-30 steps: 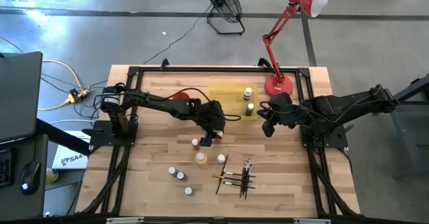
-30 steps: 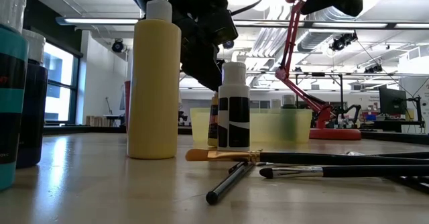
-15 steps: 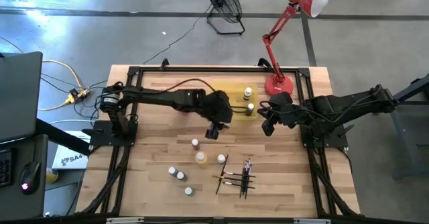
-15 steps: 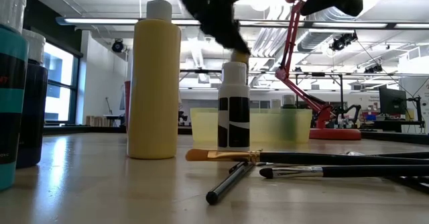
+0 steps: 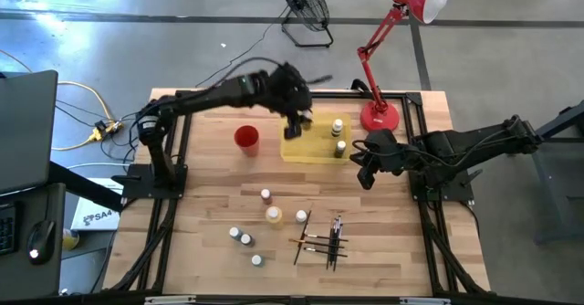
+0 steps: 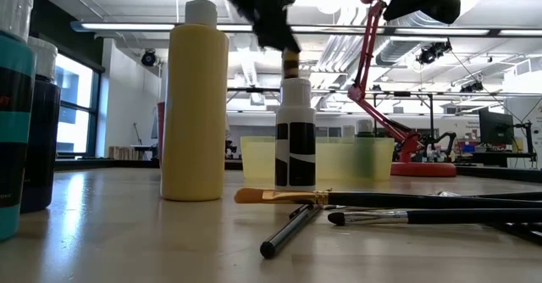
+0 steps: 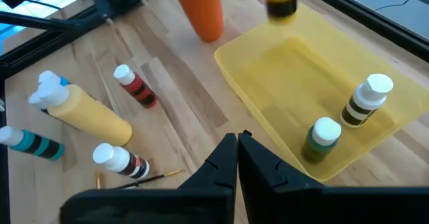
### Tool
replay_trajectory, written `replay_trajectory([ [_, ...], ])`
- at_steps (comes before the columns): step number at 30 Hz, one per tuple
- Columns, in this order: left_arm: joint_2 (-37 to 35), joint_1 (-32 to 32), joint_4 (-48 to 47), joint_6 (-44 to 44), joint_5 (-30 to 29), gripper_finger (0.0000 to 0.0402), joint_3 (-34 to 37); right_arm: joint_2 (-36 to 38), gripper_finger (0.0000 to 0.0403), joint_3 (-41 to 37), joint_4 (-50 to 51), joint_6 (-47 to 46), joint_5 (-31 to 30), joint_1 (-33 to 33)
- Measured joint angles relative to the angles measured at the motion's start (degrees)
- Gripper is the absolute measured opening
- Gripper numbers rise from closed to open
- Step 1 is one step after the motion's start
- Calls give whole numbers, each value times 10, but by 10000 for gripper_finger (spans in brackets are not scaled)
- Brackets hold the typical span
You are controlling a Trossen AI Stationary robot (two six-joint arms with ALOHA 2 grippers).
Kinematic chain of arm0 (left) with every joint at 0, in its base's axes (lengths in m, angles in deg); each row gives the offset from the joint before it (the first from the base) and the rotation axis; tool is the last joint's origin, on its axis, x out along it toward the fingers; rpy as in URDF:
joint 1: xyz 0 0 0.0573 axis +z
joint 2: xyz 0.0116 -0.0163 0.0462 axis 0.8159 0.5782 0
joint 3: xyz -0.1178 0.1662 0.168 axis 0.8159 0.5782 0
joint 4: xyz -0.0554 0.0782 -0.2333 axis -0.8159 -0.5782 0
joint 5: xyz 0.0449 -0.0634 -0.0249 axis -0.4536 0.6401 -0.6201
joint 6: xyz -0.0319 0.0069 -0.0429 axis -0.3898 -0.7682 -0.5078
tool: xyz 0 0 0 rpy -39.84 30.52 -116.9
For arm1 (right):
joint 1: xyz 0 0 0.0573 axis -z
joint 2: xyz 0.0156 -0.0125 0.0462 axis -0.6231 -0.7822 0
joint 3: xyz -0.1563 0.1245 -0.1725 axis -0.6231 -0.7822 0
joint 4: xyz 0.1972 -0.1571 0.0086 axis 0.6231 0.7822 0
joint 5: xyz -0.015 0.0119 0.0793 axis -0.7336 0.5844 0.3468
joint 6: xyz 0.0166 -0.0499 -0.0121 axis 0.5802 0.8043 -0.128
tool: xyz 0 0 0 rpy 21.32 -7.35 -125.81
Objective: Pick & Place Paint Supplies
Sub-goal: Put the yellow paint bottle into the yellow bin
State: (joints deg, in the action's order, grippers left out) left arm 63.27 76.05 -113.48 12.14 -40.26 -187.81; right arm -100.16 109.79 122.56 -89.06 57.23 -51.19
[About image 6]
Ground red desk lamp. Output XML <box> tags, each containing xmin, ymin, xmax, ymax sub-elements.
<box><xmin>346</xmin><ymin>0</ymin><xmax>458</xmax><ymax>178</ymax></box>

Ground round black-tipped silver ferrule paintbrush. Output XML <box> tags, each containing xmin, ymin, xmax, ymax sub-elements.
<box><xmin>327</xmin><ymin>208</ymin><xmax>542</xmax><ymax>227</ymax></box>

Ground black background monitor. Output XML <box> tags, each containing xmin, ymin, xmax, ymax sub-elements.
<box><xmin>478</xmin><ymin>106</ymin><xmax>516</xmax><ymax>147</ymax></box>

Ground silver ventilation duct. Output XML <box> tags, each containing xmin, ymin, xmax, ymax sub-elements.
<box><xmin>321</xmin><ymin>0</ymin><xmax>467</xmax><ymax>89</ymax></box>

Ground gold ferrule paintbrush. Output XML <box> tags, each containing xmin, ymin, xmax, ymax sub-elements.
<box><xmin>234</xmin><ymin>188</ymin><xmax>542</xmax><ymax>210</ymax></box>

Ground black background workstation frame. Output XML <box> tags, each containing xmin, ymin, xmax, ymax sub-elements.
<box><xmin>226</xmin><ymin>86</ymin><xmax>542</xmax><ymax>148</ymax></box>

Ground silver ferrule black paintbrush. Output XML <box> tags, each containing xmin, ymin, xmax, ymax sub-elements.
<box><xmin>431</xmin><ymin>190</ymin><xmax>542</xmax><ymax>203</ymax></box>

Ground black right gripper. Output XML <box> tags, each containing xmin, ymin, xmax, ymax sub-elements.
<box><xmin>383</xmin><ymin>0</ymin><xmax>467</xmax><ymax>25</ymax></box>

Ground large yellow paint bottle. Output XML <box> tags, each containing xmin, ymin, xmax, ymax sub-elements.
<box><xmin>159</xmin><ymin>0</ymin><xmax>230</xmax><ymax>203</ymax></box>

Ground stack of wooden crates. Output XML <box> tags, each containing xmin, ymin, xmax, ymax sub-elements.
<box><xmin>108</xmin><ymin>145</ymin><xmax>137</xmax><ymax>161</ymax></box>

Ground small white paint bottle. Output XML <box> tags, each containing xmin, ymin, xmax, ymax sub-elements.
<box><xmin>274</xmin><ymin>78</ymin><xmax>318</xmax><ymax>191</ymax></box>

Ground small yellow paint bottle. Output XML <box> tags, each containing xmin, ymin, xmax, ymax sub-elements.
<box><xmin>282</xmin><ymin>48</ymin><xmax>301</xmax><ymax>80</ymax></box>

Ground large window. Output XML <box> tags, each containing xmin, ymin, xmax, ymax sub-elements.
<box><xmin>54</xmin><ymin>53</ymin><xmax>102</xmax><ymax>158</ymax></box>

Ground small teal paint bottle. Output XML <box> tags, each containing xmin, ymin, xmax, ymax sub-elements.
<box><xmin>0</xmin><ymin>0</ymin><xmax>38</xmax><ymax>244</ymax></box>

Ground black ceiling camera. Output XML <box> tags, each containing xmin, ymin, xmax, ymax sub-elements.
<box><xmin>141</xmin><ymin>48</ymin><xmax>158</xmax><ymax>68</ymax></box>
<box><xmin>417</xmin><ymin>40</ymin><xmax>453</xmax><ymax>66</ymax></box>

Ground small navy paint bottle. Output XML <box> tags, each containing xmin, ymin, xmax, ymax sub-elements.
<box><xmin>19</xmin><ymin>36</ymin><xmax>63</xmax><ymax>214</ymax></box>

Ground translucent yellow plastic tray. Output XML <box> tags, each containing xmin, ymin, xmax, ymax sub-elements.
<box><xmin>240</xmin><ymin>136</ymin><xmax>395</xmax><ymax>181</ymax></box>

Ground overhead light bar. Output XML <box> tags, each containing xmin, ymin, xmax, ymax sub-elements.
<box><xmin>69</xmin><ymin>19</ymin><xmax>542</xmax><ymax>38</ymax></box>

